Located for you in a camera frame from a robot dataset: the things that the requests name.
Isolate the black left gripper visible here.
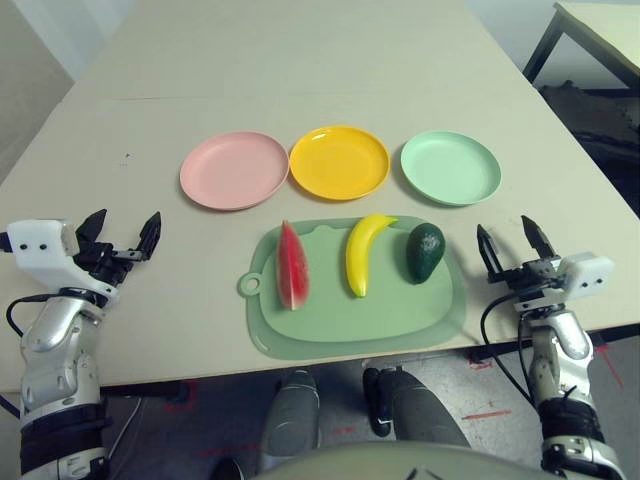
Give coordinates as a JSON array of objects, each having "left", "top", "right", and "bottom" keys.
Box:
[{"left": 74, "top": 208, "right": 162, "bottom": 301}]

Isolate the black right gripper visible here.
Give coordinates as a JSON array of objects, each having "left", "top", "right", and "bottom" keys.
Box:
[{"left": 477, "top": 214, "right": 566, "bottom": 306}]

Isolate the dark green toy avocado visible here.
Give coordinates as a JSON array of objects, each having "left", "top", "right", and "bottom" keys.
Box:
[{"left": 405, "top": 222, "right": 447, "bottom": 285}]

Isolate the yellow toy banana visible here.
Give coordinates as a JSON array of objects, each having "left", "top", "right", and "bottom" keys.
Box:
[{"left": 345, "top": 213, "right": 400, "bottom": 299}]

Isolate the red watermelon slice toy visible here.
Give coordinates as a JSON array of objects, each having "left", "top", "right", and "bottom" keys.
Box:
[{"left": 276, "top": 219, "right": 312, "bottom": 312}]

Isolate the black table foot bar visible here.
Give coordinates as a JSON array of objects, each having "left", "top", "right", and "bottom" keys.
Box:
[
  {"left": 468, "top": 327, "right": 611, "bottom": 362},
  {"left": 98, "top": 378, "right": 185, "bottom": 404}
]

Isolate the mint green plastic plate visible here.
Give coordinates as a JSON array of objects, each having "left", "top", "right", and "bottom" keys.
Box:
[{"left": 399, "top": 130, "right": 502, "bottom": 207}]

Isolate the pink plastic plate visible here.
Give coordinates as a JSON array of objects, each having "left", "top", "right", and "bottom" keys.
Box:
[{"left": 179, "top": 130, "right": 291, "bottom": 212}]

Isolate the green cutting board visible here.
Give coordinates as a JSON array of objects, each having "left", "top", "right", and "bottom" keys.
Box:
[{"left": 236, "top": 215, "right": 468, "bottom": 361}]

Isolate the dark crumpled floor mat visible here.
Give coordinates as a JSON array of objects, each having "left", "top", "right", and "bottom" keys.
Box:
[{"left": 538, "top": 79, "right": 640, "bottom": 151}]

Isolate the grey robot right leg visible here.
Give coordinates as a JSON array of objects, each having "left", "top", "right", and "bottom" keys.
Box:
[{"left": 362, "top": 366, "right": 472, "bottom": 451}]

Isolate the grey robot leg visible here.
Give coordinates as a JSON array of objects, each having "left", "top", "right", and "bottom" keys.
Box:
[
  {"left": 362, "top": 366, "right": 472, "bottom": 451},
  {"left": 261, "top": 368, "right": 322, "bottom": 459}
]

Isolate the yellow plastic plate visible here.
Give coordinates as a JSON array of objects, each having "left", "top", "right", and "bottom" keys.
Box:
[{"left": 289, "top": 124, "right": 391, "bottom": 202}]

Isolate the black-framed side table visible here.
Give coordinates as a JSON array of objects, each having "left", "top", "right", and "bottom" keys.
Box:
[{"left": 522, "top": 0, "right": 640, "bottom": 94}]

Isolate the grey robot left leg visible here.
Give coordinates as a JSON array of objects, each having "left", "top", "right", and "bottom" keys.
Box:
[{"left": 261, "top": 368, "right": 322, "bottom": 459}]

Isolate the grey robot torso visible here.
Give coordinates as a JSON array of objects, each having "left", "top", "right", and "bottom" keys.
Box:
[{"left": 212, "top": 438, "right": 551, "bottom": 480}]

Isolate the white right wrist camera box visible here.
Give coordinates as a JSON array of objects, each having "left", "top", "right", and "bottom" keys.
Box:
[{"left": 555, "top": 253, "right": 615, "bottom": 302}]

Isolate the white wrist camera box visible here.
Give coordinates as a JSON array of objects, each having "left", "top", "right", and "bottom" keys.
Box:
[
  {"left": 5, "top": 218, "right": 82, "bottom": 290},
  {"left": 555, "top": 253, "right": 615, "bottom": 302}
]

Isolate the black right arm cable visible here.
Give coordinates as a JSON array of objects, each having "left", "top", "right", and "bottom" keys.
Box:
[{"left": 479, "top": 292, "right": 542, "bottom": 409}]

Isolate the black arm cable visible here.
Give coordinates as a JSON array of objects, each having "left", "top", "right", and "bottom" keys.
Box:
[
  {"left": 479, "top": 292, "right": 542, "bottom": 409},
  {"left": 4, "top": 293, "right": 57, "bottom": 340}
]

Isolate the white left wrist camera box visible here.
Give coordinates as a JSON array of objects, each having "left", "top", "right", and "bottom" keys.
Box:
[{"left": 5, "top": 218, "right": 82, "bottom": 290}]

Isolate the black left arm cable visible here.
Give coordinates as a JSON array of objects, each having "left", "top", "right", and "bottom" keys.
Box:
[{"left": 4, "top": 293, "right": 57, "bottom": 340}]

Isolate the thin white floor cable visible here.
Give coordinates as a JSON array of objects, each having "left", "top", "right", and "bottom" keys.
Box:
[{"left": 105, "top": 398, "right": 142, "bottom": 480}]

